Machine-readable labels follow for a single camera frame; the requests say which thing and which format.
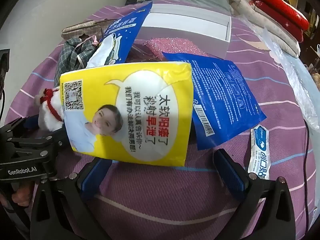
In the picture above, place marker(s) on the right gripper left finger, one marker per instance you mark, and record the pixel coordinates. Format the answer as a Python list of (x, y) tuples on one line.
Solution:
[(91, 176)]

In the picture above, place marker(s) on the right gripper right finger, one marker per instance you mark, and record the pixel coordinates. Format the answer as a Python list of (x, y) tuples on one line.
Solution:
[(231, 173)]

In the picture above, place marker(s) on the white blue bandage packet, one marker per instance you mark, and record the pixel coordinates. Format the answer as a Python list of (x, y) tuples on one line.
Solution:
[(259, 162)]

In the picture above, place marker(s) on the white plush dog toy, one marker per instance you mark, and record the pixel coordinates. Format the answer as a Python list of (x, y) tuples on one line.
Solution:
[(50, 109)]

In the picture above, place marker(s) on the blue pouch with back text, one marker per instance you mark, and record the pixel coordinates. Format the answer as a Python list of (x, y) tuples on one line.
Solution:
[(223, 105)]

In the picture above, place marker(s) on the yellow tissue pack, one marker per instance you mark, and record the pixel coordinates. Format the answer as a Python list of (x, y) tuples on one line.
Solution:
[(132, 112)]

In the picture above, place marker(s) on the green plaid cloth pouch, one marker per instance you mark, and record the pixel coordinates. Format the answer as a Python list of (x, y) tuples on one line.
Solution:
[(75, 55)]

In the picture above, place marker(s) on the blue pouch with corgi picture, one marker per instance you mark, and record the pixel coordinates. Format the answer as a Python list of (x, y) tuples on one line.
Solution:
[(118, 38)]

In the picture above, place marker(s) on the pink glitter sponge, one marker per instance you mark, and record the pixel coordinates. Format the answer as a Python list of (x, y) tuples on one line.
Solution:
[(158, 46)]

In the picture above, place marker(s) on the person left hand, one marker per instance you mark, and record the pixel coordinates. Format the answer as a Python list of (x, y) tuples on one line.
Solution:
[(24, 193)]

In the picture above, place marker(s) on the purple striped blanket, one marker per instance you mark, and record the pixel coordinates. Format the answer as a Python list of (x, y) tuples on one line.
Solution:
[(141, 201)]

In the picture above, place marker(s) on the clear plastic bag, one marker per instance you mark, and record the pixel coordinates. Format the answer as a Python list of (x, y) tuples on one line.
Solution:
[(304, 88)]

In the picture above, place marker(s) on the beige folded quilt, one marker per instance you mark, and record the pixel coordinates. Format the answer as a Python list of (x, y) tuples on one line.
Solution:
[(261, 21)]

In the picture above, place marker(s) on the white shallow box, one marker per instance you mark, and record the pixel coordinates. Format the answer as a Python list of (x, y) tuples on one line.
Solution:
[(207, 29)]

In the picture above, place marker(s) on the red folded quilt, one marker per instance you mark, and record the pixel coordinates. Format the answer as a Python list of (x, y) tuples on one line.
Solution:
[(283, 13)]

